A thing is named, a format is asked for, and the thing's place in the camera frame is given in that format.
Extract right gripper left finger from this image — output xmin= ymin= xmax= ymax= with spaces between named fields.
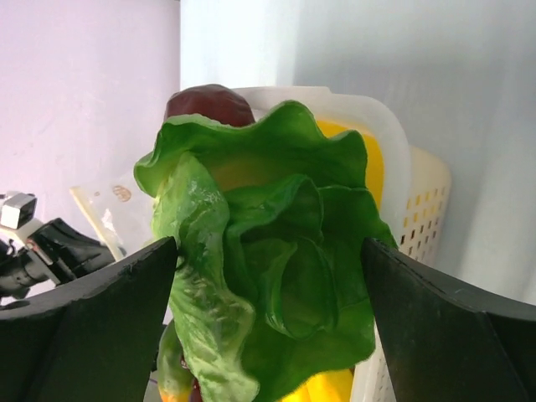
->
xmin=1 ymin=238 xmax=178 ymax=402

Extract dark red toy apple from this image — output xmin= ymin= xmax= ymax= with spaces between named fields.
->
xmin=164 ymin=84 xmax=255 ymax=127

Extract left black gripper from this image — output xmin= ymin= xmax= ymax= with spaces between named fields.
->
xmin=1 ymin=218 xmax=126 ymax=310

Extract green toy lettuce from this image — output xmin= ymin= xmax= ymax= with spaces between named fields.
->
xmin=134 ymin=100 xmax=395 ymax=401

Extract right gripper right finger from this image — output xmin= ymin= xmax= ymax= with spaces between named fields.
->
xmin=361 ymin=239 xmax=535 ymax=402

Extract yellow toy lemon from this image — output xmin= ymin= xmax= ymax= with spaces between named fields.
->
xmin=316 ymin=119 xmax=385 ymax=210

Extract yellow toy banana bunch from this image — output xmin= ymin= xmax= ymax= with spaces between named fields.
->
xmin=281 ymin=368 xmax=353 ymax=402

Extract white plastic basket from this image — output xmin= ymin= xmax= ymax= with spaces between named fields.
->
xmin=229 ymin=85 xmax=454 ymax=402

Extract green orange toy mango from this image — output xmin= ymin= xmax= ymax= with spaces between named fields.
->
xmin=157 ymin=320 xmax=193 ymax=402

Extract clear zip top bag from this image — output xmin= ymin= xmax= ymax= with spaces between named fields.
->
xmin=70 ymin=173 xmax=154 ymax=260

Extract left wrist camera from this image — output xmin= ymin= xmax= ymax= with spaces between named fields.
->
xmin=1 ymin=191 xmax=37 ymax=229

